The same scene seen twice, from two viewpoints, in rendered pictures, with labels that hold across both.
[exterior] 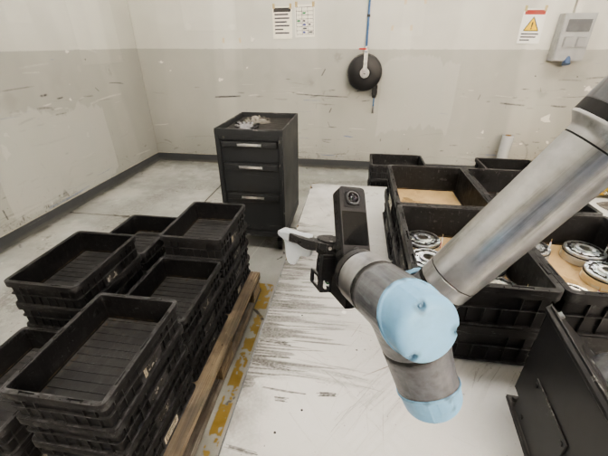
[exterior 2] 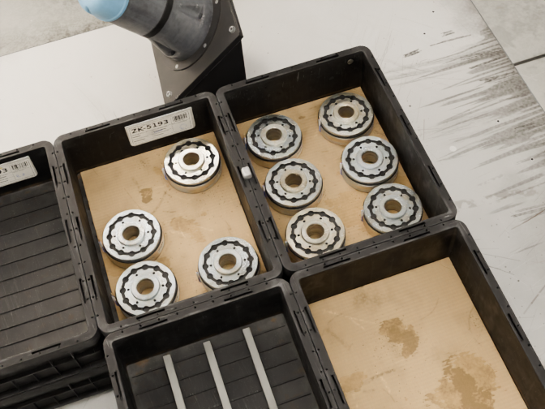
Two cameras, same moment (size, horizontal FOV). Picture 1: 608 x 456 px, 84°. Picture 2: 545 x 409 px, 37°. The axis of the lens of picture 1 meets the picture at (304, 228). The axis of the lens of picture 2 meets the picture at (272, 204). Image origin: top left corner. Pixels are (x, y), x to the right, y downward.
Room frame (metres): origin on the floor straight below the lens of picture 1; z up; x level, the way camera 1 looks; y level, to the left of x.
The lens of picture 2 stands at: (1.47, -0.81, 2.08)
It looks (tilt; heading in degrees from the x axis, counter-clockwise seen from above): 58 degrees down; 158
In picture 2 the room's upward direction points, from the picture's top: 6 degrees counter-clockwise
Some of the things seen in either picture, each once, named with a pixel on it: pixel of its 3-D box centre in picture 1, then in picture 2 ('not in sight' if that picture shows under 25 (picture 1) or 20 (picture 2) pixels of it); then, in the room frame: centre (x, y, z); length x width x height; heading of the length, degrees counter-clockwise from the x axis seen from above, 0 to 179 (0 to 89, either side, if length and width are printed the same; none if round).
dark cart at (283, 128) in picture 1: (263, 180); not in sight; (2.46, 0.31, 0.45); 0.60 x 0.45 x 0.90; 172
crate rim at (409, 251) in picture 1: (462, 242); (329, 152); (0.76, -0.41, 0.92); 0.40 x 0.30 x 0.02; 172
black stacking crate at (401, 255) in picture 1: (458, 259); (329, 169); (0.76, -0.41, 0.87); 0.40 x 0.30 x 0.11; 172
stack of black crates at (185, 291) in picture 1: (177, 316); not in sight; (1.14, 0.56, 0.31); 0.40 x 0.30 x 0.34; 172
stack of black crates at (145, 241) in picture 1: (145, 259); not in sight; (1.59, 0.89, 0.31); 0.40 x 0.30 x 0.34; 172
